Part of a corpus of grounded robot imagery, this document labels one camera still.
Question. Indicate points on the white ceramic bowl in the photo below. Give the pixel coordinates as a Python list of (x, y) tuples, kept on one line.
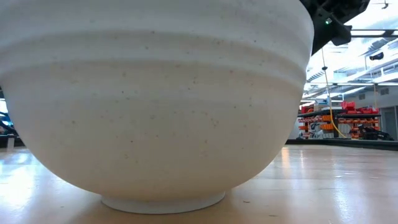
[(155, 109)]

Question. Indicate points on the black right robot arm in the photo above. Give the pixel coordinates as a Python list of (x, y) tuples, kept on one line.
[(326, 12)]

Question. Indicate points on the shelf with orange bins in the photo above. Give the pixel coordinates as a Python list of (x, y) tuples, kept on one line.
[(326, 127)]

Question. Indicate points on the flat red storage box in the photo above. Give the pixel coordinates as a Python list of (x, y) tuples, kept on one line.
[(368, 110)]

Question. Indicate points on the black machine by shelf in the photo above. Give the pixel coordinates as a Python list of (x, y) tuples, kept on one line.
[(373, 135)]

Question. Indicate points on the dark hanging ceiling object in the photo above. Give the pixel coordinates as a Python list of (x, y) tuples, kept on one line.
[(377, 56)]

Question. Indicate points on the grey door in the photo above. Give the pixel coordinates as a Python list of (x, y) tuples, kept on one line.
[(390, 124)]

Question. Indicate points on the black ceiling beam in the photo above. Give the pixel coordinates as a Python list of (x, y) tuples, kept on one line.
[(388, 32)]

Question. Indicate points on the black aluminium table frame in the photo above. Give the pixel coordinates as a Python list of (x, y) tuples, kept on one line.
[(342, 143)]

